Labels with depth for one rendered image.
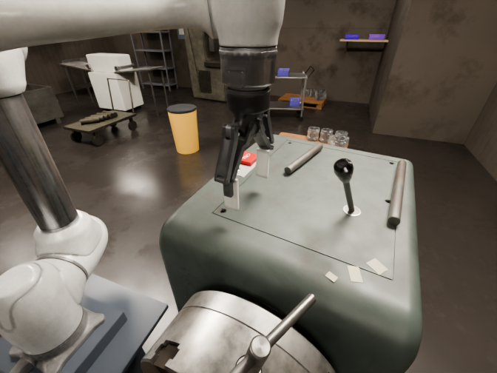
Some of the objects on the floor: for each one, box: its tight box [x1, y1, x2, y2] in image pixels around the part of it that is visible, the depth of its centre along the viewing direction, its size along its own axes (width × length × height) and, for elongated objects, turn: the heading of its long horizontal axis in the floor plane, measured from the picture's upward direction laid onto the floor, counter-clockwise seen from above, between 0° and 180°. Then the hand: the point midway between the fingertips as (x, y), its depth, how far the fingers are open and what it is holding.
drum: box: [166, 104, 199, 155], centre depth 354 cm, size 40×40×64 cm
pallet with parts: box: [279, 127, 349, 148], centre depth 352 cm, size 109×76×32 cm
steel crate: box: [22, 84, 64, 124], centre depth 442 cm, size 80×95×65 cm
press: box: [183, 28, 229, 102], centre depth 564 cm, size 143×123×273 cm
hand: (248, 186), depth 52 cm, fingers open, 13 cm apart
